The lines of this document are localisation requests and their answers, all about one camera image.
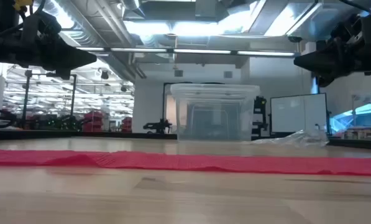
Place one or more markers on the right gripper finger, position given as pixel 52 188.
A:
pixel 318 63

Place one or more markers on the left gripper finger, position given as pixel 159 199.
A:
pixel 70 57

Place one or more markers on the red crepe bandage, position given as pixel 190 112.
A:
pixel 185 161

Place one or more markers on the small black background robot arm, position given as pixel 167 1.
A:
pixel 157 126

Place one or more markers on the black hanging spotlight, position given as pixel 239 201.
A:
pixel 124 88
pixel 104 75

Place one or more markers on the whiteboard on black stand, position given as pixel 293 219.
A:
pixel 297 113

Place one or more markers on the large red bin rack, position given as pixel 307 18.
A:
pixel 93 119

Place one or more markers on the long ceiling light bar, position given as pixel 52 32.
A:
pixel 141 49

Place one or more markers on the black equipment stand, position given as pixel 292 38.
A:
pixel 259 109

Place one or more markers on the shelf with small items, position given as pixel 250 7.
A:
pixel 359 134

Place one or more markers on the crumpled clear plastic wrapper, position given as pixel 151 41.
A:
pixel 303 138

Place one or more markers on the small red bin rack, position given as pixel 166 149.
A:
pixel 126 124

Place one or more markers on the clear plastic storage box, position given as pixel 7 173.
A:
pixel 214 118

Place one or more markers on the black gantry frame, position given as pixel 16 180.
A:
pixel 53 74

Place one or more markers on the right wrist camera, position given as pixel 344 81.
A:
pixel 343 31

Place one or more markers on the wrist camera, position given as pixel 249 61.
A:
pixel 343 31
pixel 48 25

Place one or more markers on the black dome security camera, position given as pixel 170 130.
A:
pixel 294 39

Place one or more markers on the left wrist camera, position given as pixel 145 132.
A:
pixel 48 25

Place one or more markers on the grey wall vent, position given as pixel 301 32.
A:
pixel 178 73
pixel 228 74

